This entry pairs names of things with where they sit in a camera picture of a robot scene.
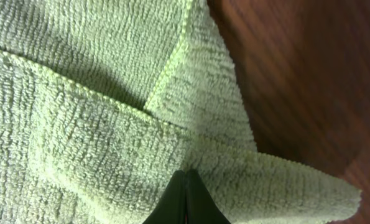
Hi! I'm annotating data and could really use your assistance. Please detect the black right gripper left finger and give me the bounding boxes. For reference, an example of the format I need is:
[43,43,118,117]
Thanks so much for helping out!
[143,170,186,224]

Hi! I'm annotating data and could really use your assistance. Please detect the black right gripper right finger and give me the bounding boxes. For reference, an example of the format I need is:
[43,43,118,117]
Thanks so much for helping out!
[186,169,230,224]

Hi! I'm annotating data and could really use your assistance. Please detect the light green microfiber cloth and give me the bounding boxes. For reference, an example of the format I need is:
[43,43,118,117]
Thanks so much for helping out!
[0,0,361,223]

